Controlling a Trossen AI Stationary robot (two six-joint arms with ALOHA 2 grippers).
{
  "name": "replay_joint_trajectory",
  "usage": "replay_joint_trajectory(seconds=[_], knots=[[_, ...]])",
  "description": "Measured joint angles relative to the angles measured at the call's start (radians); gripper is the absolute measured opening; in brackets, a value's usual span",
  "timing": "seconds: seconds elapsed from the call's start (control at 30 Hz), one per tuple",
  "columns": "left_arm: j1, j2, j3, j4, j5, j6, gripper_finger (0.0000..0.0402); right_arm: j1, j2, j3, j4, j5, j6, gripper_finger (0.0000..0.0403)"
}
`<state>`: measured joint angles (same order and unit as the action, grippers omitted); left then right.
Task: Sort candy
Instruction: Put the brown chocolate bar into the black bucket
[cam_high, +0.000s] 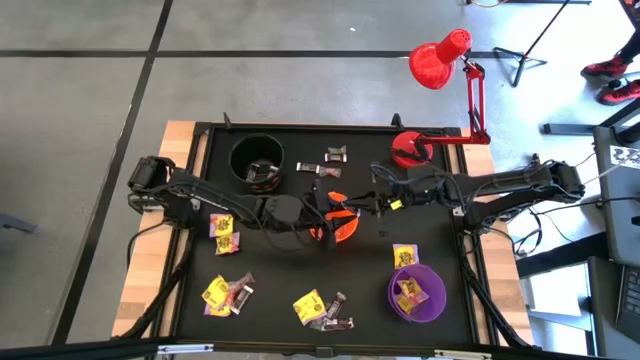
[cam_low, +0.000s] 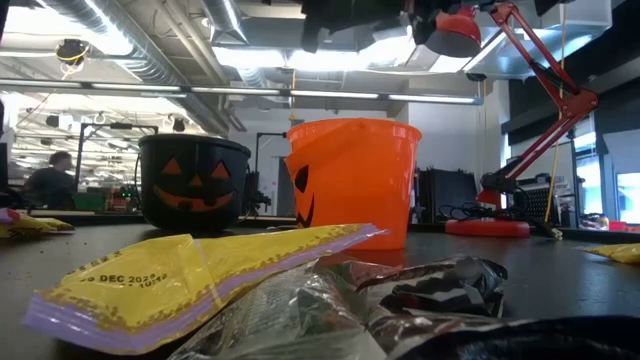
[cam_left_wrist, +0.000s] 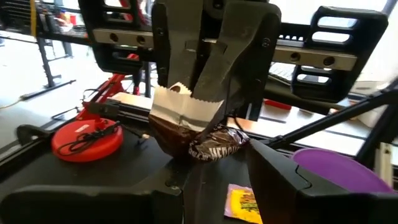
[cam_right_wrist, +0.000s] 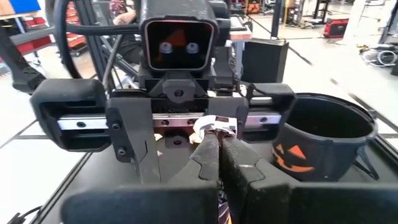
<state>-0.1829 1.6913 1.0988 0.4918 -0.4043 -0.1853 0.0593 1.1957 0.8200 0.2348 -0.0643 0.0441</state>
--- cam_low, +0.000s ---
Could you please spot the black monitor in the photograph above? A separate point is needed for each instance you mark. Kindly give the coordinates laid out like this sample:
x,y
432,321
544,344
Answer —
x,y
3,165

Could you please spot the yellow pole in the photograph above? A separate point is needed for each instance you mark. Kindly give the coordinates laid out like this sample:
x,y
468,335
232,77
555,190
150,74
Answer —
x,y
551,185

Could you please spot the green box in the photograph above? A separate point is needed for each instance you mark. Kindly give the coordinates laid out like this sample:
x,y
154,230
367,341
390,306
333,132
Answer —
x,y
89,201

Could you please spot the black panel stack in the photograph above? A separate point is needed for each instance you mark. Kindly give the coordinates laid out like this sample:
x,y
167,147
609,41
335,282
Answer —
x,y
447,192

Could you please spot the brown shiny candy wrapper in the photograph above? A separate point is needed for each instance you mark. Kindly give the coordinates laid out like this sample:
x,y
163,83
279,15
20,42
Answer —
x,y
445,290

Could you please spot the red desk lamp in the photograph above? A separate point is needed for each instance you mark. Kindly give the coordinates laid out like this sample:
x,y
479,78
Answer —
x,y
457,32

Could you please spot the black pumpkin face bucket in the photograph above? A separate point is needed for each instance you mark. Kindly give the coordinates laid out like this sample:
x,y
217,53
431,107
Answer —
x,y
149,170

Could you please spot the dark chocolate bar wrapper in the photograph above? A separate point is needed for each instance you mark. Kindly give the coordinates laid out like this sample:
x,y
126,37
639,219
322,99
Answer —
x,y
280,320

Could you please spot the person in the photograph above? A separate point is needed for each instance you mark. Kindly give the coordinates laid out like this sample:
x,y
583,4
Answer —
x,y
50,185

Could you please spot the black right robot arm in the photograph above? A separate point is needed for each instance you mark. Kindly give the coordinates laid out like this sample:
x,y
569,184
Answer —
x,y
550,6

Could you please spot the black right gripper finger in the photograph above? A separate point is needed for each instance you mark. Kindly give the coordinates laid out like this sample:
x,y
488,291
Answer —
x,y
311,40
422,27

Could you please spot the black metal rig frame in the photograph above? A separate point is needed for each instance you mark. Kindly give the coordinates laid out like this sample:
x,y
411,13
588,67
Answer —
x,y
79,160

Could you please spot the black background robot arm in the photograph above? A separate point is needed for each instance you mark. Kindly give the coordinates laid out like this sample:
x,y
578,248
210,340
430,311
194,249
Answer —
x,y
252,192

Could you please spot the black perforated rack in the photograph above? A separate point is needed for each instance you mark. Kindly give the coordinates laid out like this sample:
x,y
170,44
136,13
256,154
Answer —
x,y
537,202

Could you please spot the orange pumpkin face bucket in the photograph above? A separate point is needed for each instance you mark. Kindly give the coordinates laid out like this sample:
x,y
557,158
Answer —
x,y
360,180

